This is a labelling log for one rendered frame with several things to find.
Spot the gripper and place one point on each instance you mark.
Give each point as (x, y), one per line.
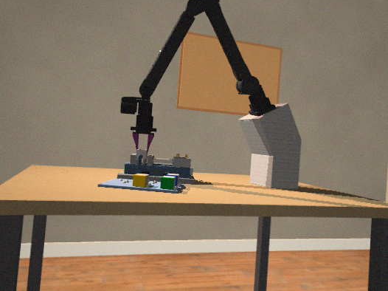
(143, 127)

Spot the beige block with yellow end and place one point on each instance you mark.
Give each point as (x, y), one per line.
(140, 180)

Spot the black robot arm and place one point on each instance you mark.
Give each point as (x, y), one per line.
(246, 84)

